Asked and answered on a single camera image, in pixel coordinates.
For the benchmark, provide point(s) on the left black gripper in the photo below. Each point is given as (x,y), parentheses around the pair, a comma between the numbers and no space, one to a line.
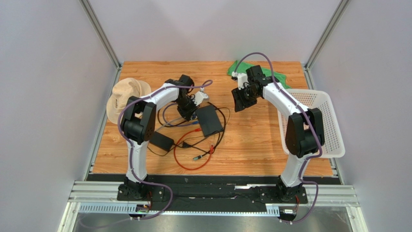
(188,114)

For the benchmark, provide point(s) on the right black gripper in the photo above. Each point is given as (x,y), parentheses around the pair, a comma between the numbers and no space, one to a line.
(242,99)

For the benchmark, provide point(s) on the black network switch box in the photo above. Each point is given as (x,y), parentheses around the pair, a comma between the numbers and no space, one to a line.
(208,120)

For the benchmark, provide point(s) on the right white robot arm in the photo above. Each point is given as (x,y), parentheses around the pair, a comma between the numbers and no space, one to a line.
(304,131)

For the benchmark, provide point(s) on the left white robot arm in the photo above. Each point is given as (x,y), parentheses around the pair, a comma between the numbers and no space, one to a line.
(137,126)

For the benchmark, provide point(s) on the black power adapter brick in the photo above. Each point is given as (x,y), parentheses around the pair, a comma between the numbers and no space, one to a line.
(162,141)

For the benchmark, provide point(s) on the beige bucket hat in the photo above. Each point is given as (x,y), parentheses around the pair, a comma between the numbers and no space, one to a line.
(121,92)

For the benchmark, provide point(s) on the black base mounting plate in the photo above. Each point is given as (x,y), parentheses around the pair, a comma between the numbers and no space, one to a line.
(206,193)

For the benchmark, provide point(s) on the white plastic basket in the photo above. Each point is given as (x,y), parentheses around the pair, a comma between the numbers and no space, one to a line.
(333,146)

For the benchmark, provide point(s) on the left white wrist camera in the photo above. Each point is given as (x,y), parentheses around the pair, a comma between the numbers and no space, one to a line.
(200,97)

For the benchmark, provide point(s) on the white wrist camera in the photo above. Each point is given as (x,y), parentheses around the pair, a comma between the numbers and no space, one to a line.
(200,97)
(241,79)

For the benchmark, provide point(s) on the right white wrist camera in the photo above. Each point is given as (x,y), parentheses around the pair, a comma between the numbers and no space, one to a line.
(241,79)

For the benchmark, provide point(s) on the aluminium frame rail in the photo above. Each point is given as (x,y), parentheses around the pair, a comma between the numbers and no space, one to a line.
(332,206)

